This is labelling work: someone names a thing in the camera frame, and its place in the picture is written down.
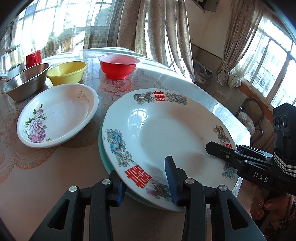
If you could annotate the red mug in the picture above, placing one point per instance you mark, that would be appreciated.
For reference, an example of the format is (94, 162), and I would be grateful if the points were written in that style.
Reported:
(33, 59)

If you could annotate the white plate red characters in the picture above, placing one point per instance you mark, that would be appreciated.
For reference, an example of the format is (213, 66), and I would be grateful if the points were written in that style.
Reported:
(145, 126)

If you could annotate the yellow plastic bowl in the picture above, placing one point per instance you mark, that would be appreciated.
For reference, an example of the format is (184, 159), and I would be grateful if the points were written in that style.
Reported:
(69, 72)

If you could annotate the wooden chair with cushion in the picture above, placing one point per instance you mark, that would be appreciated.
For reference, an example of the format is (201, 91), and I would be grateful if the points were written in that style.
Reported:
(251, 115)

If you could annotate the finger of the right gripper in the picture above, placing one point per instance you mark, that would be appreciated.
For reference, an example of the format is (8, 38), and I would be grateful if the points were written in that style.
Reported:
(243, 157)

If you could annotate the person right hand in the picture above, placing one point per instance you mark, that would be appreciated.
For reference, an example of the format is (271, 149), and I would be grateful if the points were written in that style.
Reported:
(278, 207)

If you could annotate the beige curtain right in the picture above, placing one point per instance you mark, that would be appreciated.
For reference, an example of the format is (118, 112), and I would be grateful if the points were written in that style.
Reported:
(158, 30)

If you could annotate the stainless steel bowl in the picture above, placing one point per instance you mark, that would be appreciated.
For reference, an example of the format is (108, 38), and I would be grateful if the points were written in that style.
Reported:
(27, 83)

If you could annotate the side window curtain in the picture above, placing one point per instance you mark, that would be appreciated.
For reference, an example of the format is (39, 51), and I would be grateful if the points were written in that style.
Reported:
(244, 20)

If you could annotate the red plastic bowl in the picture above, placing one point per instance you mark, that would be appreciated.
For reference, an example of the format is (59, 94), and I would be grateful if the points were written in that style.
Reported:
(117, 66)

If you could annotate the wall electrical box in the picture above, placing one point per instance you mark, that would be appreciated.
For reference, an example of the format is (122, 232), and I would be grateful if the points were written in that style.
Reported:
(207, 5)

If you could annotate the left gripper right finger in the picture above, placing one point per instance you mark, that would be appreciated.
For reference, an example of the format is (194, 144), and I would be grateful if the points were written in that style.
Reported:
(189, 193)

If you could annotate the glass kettle white handle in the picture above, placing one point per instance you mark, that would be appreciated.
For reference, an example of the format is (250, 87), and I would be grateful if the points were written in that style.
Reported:
(12, 62)

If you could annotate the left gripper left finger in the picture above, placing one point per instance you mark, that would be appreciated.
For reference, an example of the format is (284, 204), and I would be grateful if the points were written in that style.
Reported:
(109, 192)

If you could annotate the turquoise round plate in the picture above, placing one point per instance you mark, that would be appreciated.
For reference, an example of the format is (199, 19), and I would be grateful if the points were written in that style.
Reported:
(108, 169)

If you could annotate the white bowl purple flowers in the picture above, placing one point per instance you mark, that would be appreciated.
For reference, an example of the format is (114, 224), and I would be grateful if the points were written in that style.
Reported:
(56, 115)

